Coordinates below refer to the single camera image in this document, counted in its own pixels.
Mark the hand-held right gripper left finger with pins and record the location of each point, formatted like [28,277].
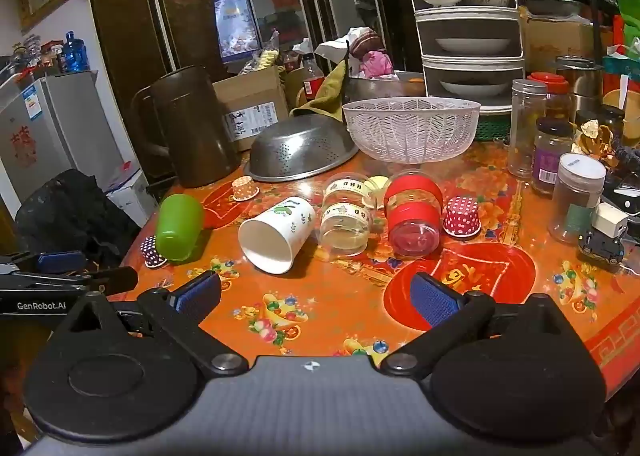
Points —
[196,297]

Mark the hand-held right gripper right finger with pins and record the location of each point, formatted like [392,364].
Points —
[434,303]

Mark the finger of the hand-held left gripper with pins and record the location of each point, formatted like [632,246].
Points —
[61,261]
[116,280]

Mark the purple dotted baking cup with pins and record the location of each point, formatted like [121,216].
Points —
[151,251]

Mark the green plastic cup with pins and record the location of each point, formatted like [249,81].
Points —
[179,226]

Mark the red polka dot baking cup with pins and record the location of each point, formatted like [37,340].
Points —
[462,218]

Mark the red sleeved glass cup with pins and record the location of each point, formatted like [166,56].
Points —
[414,216]

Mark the white leaf print paper cup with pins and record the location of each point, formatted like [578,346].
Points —
[280,231]

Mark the orange paper baking cup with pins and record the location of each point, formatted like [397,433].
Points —
[244,188]

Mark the clear glass cup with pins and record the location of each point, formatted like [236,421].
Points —
[346,223]

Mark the pale yellow small cup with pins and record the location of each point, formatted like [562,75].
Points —
[379,188]

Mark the black bag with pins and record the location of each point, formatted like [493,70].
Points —
[70,216]

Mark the white cardboard box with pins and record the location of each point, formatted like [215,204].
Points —
[132,196]

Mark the grey refrigerator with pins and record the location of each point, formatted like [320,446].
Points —
[60,136]

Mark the brown plastic pitcher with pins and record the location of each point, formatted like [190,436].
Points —
[195,131]

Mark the white lidded plastic jar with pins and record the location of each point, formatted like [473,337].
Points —
[575,206]

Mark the white plastic basket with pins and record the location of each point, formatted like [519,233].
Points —
[410,131]

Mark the black toy car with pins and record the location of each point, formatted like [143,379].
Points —
[600,247]

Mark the steel colander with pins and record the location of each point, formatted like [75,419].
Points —
[300,148]

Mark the dark lidded glass jar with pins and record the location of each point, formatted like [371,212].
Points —
[550,161]

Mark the green plastic basket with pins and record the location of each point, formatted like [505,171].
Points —
[492,128]

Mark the tall clear plastic jar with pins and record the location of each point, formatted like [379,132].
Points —
[525,136]

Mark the white charger block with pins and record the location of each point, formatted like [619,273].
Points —
[611,218]

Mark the labelled cardboard box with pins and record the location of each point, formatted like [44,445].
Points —
[255,101]

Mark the blue water jug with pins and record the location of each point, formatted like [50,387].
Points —
[75,55]

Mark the white plate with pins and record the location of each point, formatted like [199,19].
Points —
[472,46]
[475,88]

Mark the steel basin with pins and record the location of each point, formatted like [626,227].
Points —
[380,86]

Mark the gold figurine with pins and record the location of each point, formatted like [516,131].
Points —
[595,138]

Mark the olive green cloth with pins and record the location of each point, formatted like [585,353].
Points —
[325,93]

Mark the red lidded jar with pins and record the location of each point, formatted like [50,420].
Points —
[555,91]

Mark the dark wooden wardrobe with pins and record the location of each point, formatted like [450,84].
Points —
[130,26]

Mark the pink cloth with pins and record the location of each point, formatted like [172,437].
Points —
[376,65]

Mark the red label soda bottle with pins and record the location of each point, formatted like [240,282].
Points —
[313,81]

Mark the knitted hat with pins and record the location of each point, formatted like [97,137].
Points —
[365,41]

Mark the blue white plastic bag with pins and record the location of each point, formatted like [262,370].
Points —
[235,21]

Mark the white tiered dish rack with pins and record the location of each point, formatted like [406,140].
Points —
[517,26]

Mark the plain cardboard box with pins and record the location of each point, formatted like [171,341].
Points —
[560,38]

